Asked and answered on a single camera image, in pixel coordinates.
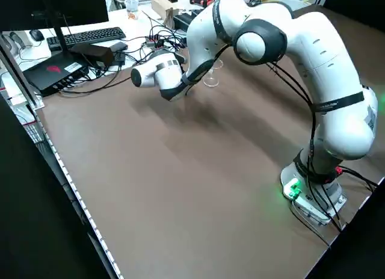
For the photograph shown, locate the clear glass beaker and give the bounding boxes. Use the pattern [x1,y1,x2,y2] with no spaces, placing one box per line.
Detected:
[203,60,224,87]

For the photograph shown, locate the grey usb hub red plugs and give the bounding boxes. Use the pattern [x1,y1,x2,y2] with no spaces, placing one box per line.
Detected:
[145,34,169,50]

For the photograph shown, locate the black stepped boxes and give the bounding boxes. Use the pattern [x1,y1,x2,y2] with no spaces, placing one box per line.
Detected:
[173,13,198,30]

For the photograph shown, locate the light wooden box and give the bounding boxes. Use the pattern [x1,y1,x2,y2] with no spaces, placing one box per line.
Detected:
[150,0,175,20]

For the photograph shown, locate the red and black hand tool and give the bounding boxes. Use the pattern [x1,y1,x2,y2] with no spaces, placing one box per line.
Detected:
[188,0,216,8]

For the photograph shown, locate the small black power adapter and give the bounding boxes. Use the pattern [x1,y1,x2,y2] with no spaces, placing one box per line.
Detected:
[109,41,129,53]

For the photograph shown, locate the clear plastic cup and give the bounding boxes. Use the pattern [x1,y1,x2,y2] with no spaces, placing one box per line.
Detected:
[125,0,140,20]

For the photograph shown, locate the black power brick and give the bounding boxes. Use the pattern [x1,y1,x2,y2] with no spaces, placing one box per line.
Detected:
[69,43,115,69]

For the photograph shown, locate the black keyboard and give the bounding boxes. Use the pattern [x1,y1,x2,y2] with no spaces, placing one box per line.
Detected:
[46,26,127,52]

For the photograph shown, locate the black laptop with red logo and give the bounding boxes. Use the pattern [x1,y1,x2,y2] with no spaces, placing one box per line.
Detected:
[22,52,91,97]

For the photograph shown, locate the black computer monitor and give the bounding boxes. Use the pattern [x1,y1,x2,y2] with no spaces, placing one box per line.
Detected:
[0,0,109,54]

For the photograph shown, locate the black looped table cable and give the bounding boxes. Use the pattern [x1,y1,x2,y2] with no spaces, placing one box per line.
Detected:
[58,47,142,95]

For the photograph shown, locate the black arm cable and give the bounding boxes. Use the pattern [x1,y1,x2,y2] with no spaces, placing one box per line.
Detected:
[183,44,319,183]

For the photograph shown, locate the aluminium corner post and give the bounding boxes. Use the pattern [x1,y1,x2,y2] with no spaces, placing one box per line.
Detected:
[0,35,45,108]

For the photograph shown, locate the black base cables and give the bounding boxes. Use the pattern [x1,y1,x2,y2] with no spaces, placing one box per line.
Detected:
[290,167,378,250]

